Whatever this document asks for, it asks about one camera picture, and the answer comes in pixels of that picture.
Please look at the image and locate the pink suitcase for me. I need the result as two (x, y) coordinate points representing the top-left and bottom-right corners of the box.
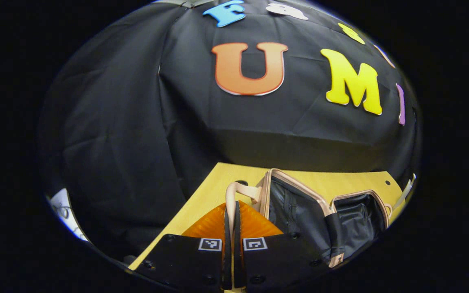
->
(225, 168), (394, 269)

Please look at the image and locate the white panel with black cables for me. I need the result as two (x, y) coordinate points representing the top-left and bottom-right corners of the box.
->
(48, 188), (90, 243)

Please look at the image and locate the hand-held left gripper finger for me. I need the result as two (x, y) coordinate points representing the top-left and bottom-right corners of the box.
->
(130, 202), (233, 292)
(233, 201), (333, 292)

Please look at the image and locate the black backdrop cloth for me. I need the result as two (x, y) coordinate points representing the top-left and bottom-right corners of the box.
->
(39, 0), (422, 265)

